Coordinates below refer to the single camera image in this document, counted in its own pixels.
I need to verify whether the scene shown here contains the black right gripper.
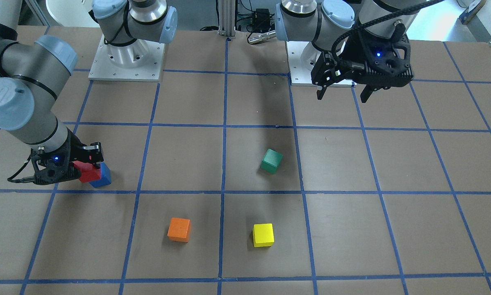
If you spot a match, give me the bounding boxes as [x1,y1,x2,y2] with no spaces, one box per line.
[70,139,104,165]

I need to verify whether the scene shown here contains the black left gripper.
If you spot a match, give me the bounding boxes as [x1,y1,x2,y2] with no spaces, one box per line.
[311,52,376,102]

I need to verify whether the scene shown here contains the red wooden block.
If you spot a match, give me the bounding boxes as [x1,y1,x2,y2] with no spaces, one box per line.
[73,161,101,183]

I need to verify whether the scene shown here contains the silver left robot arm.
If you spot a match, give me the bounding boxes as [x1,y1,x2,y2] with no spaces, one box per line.
[274,0,430,103]

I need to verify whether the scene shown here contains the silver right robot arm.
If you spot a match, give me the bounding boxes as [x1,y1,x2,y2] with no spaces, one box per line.
[0,0,178,167]

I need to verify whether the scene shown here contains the blue wooden block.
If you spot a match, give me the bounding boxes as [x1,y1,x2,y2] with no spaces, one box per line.
[89,162,112,188]

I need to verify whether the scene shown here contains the green wooden block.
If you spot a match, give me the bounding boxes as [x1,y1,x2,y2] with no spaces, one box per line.
[260,149,283,174]

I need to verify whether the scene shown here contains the orange wooden block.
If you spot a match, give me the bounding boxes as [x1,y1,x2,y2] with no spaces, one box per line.
[167,217,191,243]

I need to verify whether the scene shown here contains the yellow wooden block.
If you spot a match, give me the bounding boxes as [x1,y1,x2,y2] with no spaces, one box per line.
[252,223,274,247]

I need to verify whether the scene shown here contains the silver metal connector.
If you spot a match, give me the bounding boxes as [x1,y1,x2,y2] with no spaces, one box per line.
[247,30,277,45]

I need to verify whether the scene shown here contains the black electronics box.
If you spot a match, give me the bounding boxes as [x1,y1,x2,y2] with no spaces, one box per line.
[251,8,271,26]

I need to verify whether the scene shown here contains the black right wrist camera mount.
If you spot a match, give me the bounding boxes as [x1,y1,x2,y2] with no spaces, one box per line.
[30,143,82,185]

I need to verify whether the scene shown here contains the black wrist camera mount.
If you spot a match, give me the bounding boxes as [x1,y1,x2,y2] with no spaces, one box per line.
[340,23,414,91]
[30,143,82,185]

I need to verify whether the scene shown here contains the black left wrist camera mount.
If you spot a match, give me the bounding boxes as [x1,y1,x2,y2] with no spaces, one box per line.
[340,23,414,91]

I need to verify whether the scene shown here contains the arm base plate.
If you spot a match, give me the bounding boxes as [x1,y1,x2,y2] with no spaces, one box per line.
[286,41,355,87]
[88,36,166,82]

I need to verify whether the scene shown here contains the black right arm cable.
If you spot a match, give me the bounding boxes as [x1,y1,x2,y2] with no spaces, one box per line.
[7,162,39,184]

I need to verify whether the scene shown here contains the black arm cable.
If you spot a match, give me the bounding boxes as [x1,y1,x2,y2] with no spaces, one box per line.
[331,0,451,68]
[7,162,39,184]

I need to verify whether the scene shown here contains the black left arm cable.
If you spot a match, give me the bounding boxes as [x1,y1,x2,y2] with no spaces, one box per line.
[331,0,451,68]

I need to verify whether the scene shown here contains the aluminium frame post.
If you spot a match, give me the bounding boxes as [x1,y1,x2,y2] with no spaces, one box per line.
[217,0,237,39]

